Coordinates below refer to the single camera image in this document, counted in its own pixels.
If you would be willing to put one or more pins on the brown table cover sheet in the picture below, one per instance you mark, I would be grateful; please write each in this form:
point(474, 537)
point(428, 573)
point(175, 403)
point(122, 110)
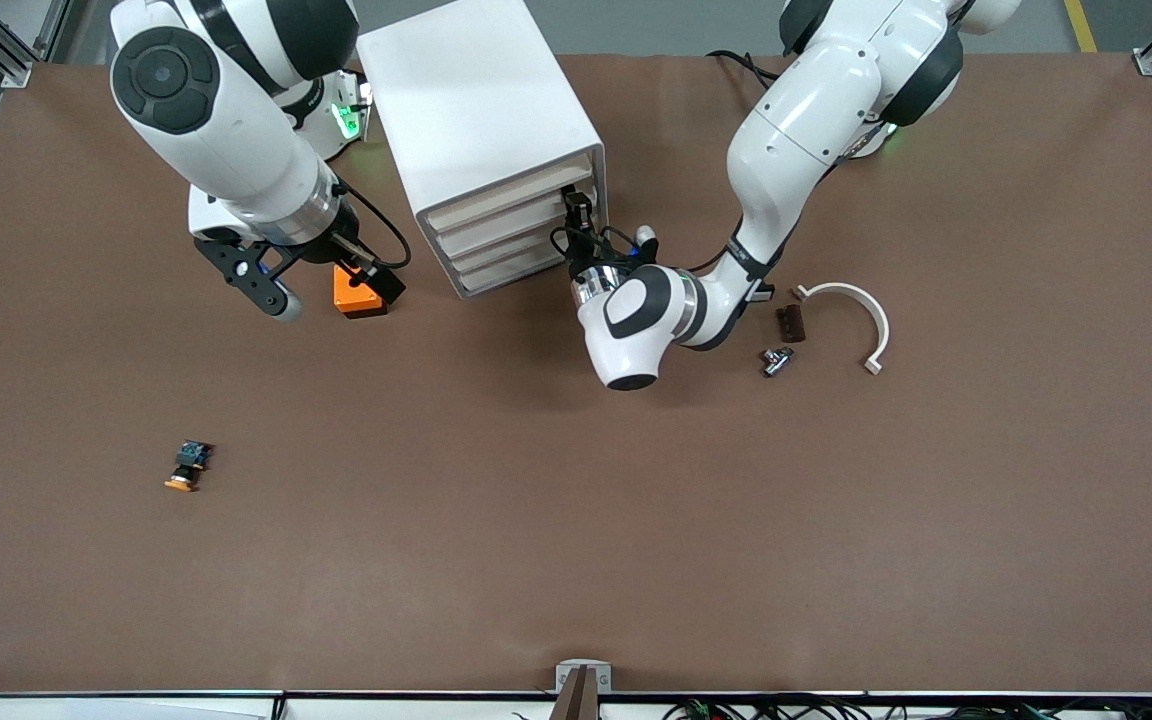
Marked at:
point(576, 520)

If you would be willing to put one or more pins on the silver metal fitting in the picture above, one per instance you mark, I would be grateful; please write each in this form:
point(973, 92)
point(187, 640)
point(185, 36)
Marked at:
point(776, 362)

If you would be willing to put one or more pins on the orange box with hole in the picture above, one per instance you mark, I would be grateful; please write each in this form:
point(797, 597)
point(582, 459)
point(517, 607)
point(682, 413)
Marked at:
point(361, 305)

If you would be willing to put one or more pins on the black button with white cap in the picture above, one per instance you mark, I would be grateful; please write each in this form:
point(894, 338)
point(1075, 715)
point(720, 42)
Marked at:
point(764, 293)

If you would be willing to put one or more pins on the grey metal table bracket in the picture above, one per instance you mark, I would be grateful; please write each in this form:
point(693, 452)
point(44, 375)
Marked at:
point(566, 678)

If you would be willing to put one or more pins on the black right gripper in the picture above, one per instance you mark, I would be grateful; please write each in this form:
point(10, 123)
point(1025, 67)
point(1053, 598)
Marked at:
point(354, 261)

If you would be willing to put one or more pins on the small brown block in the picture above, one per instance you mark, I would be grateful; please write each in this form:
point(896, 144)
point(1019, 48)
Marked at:
point(791, 324)

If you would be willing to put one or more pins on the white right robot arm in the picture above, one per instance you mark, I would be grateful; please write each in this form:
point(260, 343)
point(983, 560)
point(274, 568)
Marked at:
point(226, 140)

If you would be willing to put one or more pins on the orange push button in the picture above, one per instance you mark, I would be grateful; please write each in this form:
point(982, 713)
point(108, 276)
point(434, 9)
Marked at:
point(186, 468)

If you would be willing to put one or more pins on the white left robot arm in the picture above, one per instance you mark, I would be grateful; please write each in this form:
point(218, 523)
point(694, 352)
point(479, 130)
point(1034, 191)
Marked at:
point(806, 110)

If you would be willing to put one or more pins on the brown camera stand bar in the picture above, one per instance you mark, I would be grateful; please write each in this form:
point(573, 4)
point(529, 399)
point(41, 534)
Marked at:
point(581, 700)

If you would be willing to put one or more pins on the white table edge rail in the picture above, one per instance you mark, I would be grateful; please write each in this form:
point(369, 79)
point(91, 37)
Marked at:
point(136, 706)

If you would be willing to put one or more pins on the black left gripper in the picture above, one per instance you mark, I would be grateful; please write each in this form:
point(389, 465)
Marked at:
point(582, 258)

